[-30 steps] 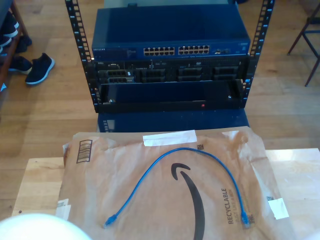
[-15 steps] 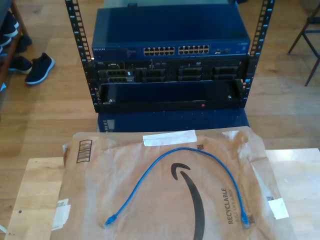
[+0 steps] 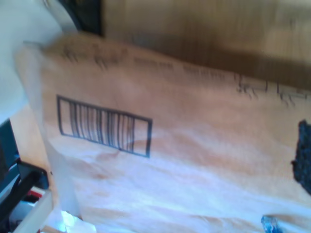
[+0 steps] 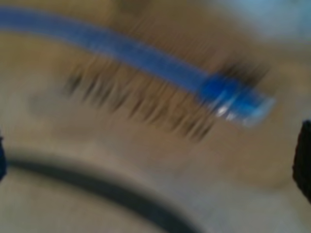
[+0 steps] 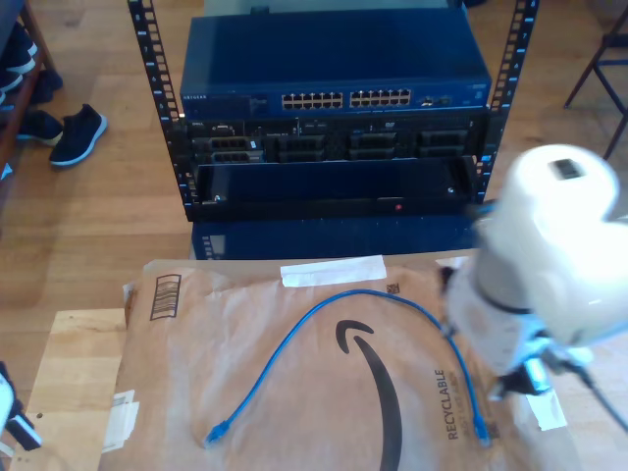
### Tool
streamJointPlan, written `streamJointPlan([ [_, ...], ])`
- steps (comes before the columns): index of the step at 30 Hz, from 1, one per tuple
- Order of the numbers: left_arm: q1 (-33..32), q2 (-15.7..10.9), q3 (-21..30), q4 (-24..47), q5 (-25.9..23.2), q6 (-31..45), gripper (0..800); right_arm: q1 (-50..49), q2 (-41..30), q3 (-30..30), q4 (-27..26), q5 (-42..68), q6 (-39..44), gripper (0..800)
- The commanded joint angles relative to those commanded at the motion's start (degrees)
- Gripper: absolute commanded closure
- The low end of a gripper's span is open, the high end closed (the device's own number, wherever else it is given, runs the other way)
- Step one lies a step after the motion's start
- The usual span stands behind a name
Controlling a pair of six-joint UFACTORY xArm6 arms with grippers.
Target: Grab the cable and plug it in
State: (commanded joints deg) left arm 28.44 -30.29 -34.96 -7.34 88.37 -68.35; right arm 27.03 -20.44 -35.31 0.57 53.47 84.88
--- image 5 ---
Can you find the white curved strip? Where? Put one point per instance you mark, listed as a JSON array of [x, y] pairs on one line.
[[6, 449]]

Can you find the white square paper label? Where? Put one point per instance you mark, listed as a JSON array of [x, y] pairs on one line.
[[549, 414]]

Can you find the white crumpled paper label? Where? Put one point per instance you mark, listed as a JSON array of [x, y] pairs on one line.
[[121, 419]]

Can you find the white tape strip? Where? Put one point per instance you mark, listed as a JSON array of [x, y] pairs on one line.
[[333, 271]]

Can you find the blue box under rack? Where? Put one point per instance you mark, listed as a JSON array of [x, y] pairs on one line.
[[343, 240]]

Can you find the brown paper mailing envelope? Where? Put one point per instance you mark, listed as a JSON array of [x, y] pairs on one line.
[[304, 392]]

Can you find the black rack server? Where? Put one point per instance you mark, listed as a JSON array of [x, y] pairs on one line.
[[333, 142]]

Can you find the dark sneaker white sole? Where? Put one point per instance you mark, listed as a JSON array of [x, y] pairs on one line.
[[19, 49], [78, 135], [10, 81], [41, 128]]

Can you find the dark metal chair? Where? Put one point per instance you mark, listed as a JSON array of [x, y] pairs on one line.
[[611, 64]]

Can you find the dark shoe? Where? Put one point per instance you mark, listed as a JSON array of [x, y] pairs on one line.
[[46, 86]]

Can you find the blue network switch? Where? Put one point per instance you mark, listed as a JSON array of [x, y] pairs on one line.
[[333, 54]]

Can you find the black perforated rack frame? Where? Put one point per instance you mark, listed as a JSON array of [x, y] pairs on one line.
[[152, 54]]

